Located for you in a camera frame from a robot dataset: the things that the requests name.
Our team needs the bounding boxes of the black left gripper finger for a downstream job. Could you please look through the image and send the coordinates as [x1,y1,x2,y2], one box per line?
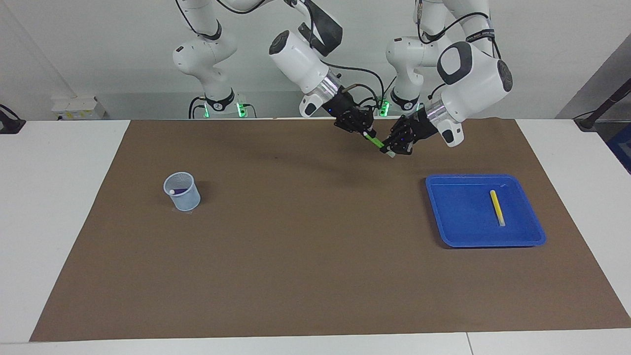
[392,116,419,141]
[381,133,420,156]

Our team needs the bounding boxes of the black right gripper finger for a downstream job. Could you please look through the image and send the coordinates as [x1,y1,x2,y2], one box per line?
[355,109,378,136]
[335,121,368,136]

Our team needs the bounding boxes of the green pen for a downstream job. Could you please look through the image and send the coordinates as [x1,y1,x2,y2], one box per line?
[363,131,396,159]

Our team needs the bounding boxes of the yellow pen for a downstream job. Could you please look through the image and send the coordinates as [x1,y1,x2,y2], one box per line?
[490,190,506,227]

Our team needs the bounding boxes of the blue plastic tray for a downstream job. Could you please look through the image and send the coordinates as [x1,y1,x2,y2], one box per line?
[425,174,547,248]

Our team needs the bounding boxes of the brown table mat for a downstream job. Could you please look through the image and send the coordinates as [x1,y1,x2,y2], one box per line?
[30,117,631,342]

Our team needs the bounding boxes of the black stand pole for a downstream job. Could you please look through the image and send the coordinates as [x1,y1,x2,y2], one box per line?
[573,76,631,132]

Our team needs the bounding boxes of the translucent plastic cup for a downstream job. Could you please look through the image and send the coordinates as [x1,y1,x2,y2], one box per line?
[163,172,201,212]

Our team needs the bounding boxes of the blue crate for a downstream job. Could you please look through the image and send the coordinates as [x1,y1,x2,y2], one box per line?
[606,123,631,174]

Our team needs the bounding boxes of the white box with yellow label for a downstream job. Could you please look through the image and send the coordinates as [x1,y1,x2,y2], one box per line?
[51,96,106,121]

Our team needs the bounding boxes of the black left base cables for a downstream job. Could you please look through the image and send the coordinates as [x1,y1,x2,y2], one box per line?
[365,74,396,118]

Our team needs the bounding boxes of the black base cables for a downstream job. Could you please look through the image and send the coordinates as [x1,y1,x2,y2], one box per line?
[188,94,258,119]
[365,74,396,118]

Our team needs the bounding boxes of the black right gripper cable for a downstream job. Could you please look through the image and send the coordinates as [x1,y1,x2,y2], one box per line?
[214,0,385,107]

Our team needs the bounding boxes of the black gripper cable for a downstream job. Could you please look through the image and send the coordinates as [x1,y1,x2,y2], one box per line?
[417,0,502,99]
[214,0,385,107]

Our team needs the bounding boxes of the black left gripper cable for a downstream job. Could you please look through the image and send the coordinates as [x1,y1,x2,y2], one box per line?
[417,0,502,99]

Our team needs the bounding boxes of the black right base cables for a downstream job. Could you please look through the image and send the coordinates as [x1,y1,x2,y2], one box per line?
[188,94,258,119]

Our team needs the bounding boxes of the black clamp mount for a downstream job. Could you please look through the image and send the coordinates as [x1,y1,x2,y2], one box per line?
[0,104,26,135]

